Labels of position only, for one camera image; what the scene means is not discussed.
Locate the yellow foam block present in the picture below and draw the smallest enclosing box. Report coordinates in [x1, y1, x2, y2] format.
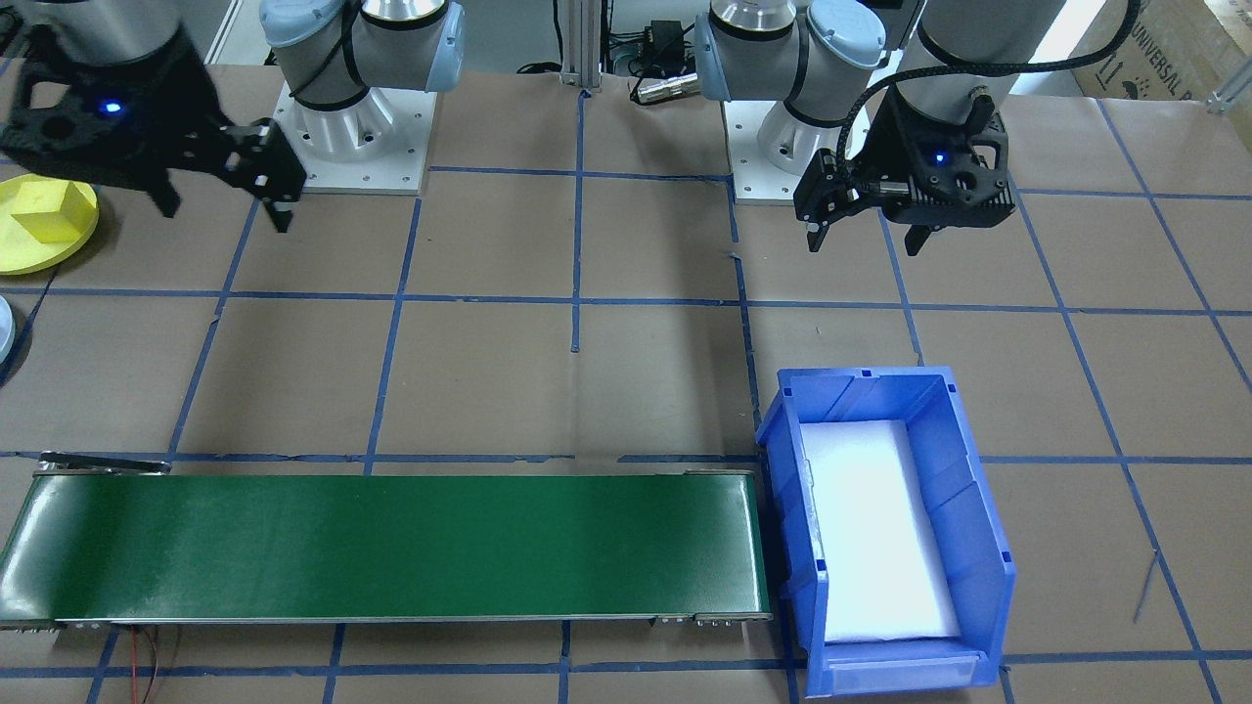
[10, 186, 89, 245]

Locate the yellow plate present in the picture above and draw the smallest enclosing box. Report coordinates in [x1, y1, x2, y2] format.
[0, 174, 101, 276]

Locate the silver cylindrical connector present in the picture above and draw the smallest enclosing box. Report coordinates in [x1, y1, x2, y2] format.
[633, 73, 701, 105]

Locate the black power adapter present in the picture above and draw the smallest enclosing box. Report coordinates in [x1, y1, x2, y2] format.
[641, 20, 687, 69]

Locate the brown cardboard box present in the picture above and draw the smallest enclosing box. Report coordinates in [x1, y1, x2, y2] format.
[1066, 0, 1252, 105]

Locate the white foam pad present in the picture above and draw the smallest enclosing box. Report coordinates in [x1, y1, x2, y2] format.
[800, 418, 964, 644]

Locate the blue plastic bin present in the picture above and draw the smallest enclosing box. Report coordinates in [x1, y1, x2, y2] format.
[755, 367, 1018, 700]

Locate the green conveyor belt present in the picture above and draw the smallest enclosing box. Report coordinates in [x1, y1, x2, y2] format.
[0, 452, 774, 632]

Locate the aluminium profile post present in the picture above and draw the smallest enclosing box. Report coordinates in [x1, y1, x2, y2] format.
[558, 0, 604, 92]

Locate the red wire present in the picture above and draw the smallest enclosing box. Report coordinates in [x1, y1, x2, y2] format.
[130, 626, 164, 704]

